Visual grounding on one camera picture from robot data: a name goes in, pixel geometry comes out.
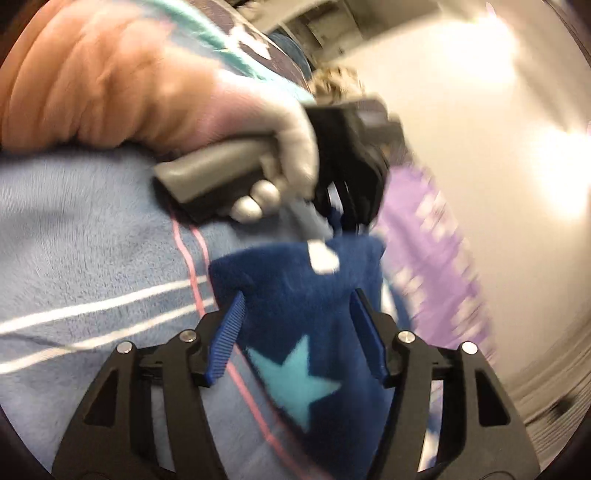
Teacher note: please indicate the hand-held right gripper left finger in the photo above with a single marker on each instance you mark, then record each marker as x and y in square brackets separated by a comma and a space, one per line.
[226, 341]

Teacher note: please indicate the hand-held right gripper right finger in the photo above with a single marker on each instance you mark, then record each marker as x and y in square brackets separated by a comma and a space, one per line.
[371, 337]

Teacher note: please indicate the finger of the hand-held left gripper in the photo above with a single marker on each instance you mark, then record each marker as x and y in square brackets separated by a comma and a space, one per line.
[360, 207]
[325, 201]

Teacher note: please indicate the navy star print fleece pajama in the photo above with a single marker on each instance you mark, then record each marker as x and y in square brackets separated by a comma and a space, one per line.
[295, 314]

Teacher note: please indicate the person's left forearm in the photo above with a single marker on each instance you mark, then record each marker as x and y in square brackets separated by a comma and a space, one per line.
[92, 74]

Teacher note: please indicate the person's left hand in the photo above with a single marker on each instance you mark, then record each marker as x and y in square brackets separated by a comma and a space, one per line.
[258, 115]

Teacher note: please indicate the beige knit garment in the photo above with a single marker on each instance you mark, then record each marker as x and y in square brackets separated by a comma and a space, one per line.
[337, 81]

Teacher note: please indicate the purple floral pillow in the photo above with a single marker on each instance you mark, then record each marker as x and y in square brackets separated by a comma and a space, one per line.
[429, 258]

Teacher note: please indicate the dark tree print cushion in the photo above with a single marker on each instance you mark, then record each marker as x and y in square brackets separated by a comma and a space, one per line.
[263, 39]

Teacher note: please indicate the teal blanket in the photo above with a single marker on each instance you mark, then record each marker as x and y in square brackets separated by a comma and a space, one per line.
[231, 44]

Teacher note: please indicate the blue plaid bed sheet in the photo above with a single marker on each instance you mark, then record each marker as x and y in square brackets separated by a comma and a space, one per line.
[92, 230]

